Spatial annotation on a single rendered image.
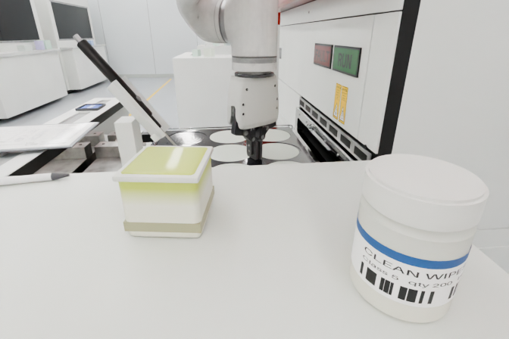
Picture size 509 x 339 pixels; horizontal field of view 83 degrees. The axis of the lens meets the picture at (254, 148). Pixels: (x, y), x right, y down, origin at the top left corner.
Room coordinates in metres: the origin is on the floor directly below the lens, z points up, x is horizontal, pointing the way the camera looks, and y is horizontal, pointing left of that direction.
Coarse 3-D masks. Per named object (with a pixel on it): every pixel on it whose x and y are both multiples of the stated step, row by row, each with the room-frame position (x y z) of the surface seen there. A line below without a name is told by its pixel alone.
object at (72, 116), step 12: (108, 108) 0.75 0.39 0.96; (60, 120) 0.63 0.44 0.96; (72, 120) 0.65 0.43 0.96; (84, 120) 0.63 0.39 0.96; (0, 156) 0.43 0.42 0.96; (12, 156) 0.44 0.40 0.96; (24, 156) 0.43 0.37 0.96; (36, 156) 0.43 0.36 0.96; (0, 168) 0.38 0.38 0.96; (12, 168) 0.38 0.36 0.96
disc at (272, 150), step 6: (264, 144) 0.64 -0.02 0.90; (270, 144) 0.64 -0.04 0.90; (276, 144) 0.64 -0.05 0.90; (282, 144) 0.64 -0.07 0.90; (264, 150) 0.60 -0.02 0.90; (270, 150) 0.60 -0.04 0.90; (276, 150) 0.60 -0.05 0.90; (282, 150) 0.60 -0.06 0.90; (288, 150) 0.60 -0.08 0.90; (294, 150) 0.60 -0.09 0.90; (264, 156) 0.57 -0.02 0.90; (270, 156) 0.57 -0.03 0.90; (276, 156) 0.57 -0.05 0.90; (282, 156) 0.57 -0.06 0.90; (288, 156) 0.57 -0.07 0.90; (294, 156) 0.57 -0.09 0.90
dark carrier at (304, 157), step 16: (272, 128) 0.77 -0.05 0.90; (288, 128) 0.77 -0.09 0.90; (160, 144) 0.64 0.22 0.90; (176, 144) 0.64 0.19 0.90; (192, 144) 0.64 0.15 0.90; (208, 144) 0.64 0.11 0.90; (224, 144) 0.64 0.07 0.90; (240, 144) 0.64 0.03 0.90; (288, 144) 0.64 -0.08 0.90; (240, 160) 0.54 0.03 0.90; (256, 160) 0.54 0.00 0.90; (272, 160) 0.54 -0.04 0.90; (288, 160) 0.55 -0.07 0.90; (304, 160) 0.54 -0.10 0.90
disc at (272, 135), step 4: (268, 132) 0.73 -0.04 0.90; (272, 132) 0.73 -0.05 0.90; (276, 132) 0.73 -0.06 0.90; (280, 132) 0.73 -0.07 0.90; (284, 132) 0.73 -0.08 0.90; (268, 136) 0.70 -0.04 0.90; (272, 136) 0.70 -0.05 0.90; (276, 136) 0.70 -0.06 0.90; (280, 136) 0.70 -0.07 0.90; (284, 136) 0.70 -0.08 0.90; (288, 136) 0.70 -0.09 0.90; (264, 140) 0.67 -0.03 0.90; (268, 140) 0.67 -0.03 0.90; (272, 140) 0.67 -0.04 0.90; (276, 140) 0.67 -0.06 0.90; (280, 140) 0.67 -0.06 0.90
